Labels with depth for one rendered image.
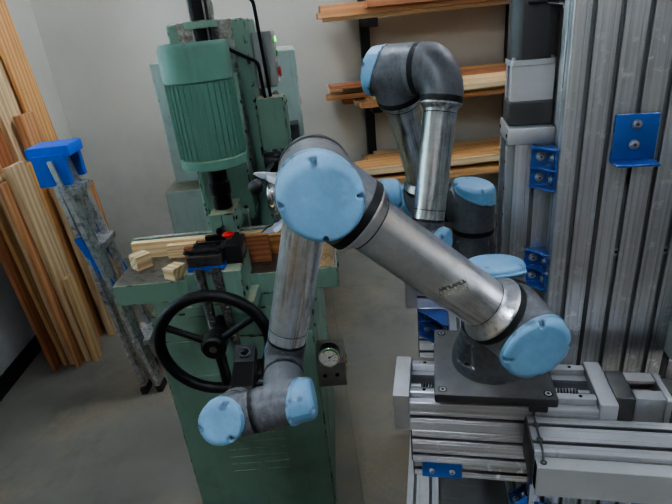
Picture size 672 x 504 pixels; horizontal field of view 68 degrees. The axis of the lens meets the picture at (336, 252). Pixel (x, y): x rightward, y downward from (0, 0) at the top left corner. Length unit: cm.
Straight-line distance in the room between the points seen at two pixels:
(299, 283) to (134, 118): 306
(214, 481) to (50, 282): 142
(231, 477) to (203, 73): 123
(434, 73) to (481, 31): 271
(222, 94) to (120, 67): 252
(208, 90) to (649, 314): 111
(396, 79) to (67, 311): 212
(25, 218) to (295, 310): 196
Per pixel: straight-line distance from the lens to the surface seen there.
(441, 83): 116
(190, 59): 130
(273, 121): 154
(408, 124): 130
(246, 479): 180
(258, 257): 139
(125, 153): 390
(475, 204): 140
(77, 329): 288
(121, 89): 383
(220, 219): 141
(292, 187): 65
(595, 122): 106
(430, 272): 74
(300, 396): 86
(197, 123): 132
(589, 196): 110
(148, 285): 142
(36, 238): 272
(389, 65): 121
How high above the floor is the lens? 147
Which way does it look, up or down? 24 degrees down
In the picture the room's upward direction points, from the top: 6 degrees counter-clockwise
